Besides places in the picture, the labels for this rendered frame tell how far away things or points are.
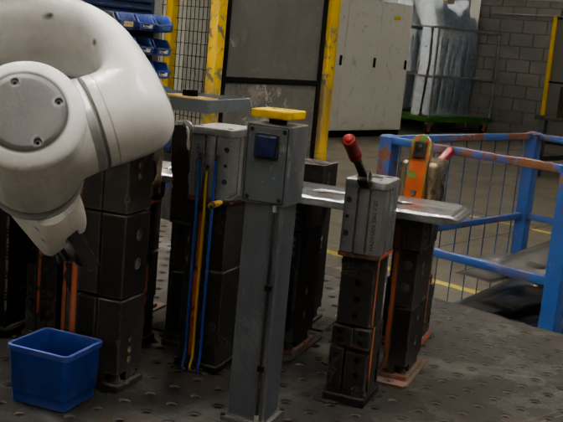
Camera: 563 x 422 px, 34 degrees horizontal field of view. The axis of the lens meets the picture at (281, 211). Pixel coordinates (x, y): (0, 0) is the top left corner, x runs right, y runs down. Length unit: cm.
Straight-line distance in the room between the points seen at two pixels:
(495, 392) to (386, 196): 43
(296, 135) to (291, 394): 45
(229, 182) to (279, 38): 356
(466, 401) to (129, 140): 98
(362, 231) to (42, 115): 81
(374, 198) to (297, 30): 376
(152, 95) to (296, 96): 445
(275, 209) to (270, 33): 370
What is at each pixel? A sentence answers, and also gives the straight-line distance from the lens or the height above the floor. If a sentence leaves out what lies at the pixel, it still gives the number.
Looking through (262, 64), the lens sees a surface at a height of 114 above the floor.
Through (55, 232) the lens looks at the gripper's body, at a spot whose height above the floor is 107.
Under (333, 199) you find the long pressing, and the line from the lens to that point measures 154.
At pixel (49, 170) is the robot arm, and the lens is 69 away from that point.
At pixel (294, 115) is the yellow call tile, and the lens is 127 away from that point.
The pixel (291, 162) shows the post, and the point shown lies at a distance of 127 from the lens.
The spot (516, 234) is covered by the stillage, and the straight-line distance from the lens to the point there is 454.
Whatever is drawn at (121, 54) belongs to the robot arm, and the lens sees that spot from 75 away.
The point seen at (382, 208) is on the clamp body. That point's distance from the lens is 140.
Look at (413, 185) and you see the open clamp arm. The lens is 172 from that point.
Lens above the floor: 125
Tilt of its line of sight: 10 degrees down
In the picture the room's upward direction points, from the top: 5 degrees clockwise
